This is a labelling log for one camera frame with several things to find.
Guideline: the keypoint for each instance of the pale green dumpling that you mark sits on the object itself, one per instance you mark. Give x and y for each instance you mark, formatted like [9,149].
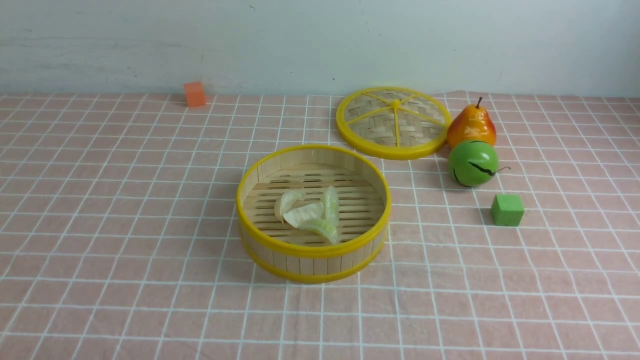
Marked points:
[323,228]

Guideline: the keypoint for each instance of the bamboo steamer tray yellow rim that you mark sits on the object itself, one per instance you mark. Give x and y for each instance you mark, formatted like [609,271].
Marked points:
[365,206]

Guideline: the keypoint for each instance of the woven steamer lid yellow rim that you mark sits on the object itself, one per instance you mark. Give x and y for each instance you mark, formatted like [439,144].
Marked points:
[393,123]

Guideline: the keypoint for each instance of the orange foam cube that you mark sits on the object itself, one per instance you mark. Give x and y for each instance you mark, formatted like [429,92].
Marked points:
[195,94]

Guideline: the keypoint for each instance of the green toy apple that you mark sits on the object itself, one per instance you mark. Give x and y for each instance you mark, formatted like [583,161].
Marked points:
[472,163]

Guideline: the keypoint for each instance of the orange yellow toy pear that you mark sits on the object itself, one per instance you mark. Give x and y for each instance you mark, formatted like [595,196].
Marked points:
[472,124]

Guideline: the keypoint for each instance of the green foam cube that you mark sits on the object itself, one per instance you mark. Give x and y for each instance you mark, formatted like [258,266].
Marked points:
[507,210]

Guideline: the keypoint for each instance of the pink checked tablecloth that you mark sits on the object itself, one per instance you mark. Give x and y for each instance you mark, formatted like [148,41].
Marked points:
[119,237]

